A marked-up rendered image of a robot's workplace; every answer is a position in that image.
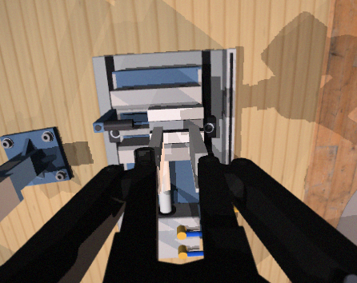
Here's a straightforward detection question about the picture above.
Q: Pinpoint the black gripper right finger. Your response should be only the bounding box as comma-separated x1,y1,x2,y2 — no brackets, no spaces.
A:
189,125,357,283

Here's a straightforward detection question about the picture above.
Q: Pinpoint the dark grey metal block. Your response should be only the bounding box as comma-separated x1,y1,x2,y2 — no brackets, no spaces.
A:
147,104,204,144

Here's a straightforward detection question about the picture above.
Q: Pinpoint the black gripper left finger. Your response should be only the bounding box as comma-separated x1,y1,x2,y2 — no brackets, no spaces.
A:
0,126,165,283

